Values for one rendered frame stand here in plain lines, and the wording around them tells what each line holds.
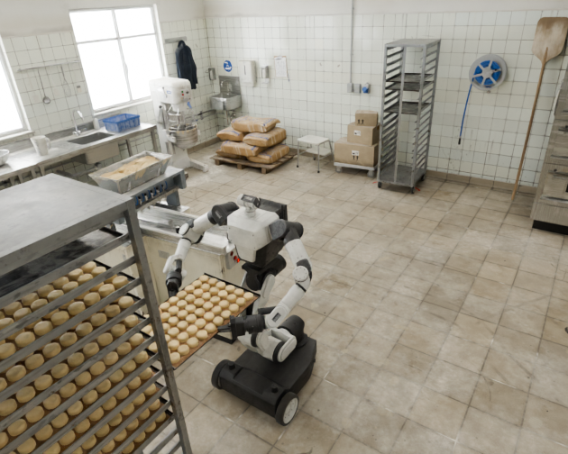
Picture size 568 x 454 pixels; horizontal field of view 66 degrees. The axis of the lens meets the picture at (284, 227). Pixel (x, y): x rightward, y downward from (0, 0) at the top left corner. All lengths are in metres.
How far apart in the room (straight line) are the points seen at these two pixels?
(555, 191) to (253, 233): 3.62
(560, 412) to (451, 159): 3.85
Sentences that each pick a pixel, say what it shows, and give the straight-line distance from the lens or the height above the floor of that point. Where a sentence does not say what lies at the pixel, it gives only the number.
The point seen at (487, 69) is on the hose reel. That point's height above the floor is 1.49.
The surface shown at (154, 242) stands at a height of 0.80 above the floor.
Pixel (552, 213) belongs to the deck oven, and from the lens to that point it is 5.33.
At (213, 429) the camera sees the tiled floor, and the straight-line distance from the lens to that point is 3.03.
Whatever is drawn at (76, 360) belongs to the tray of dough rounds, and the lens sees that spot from 1.67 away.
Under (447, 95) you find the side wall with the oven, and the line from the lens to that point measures 6.21.
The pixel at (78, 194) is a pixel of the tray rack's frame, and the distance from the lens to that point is 1.61.
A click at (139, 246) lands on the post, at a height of 1.65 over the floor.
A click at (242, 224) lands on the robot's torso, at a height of 1.30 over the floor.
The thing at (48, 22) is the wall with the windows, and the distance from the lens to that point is 6.43.
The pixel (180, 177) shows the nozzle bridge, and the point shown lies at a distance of 3.60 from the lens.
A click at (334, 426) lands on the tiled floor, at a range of 2.98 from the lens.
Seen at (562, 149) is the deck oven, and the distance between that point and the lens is 5.06.
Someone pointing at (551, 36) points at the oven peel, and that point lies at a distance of 5.89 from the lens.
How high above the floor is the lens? 2.37
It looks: 28 degrees down
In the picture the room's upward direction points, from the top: 3 degrees counter-clockwise
